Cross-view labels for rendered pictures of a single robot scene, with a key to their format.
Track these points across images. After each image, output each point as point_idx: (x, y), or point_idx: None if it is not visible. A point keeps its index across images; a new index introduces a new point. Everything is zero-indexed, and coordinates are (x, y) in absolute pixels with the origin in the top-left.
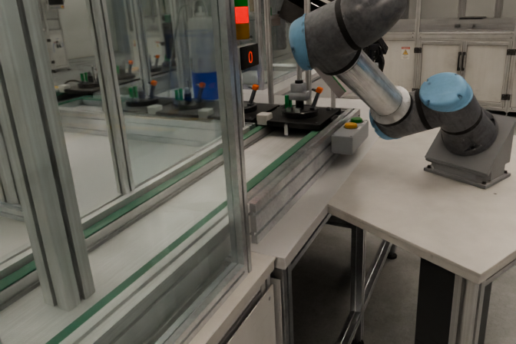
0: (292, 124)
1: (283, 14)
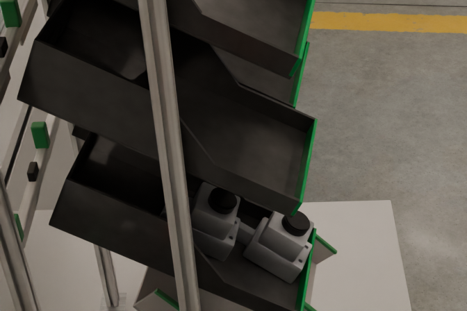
0: None
1: (71, 221)
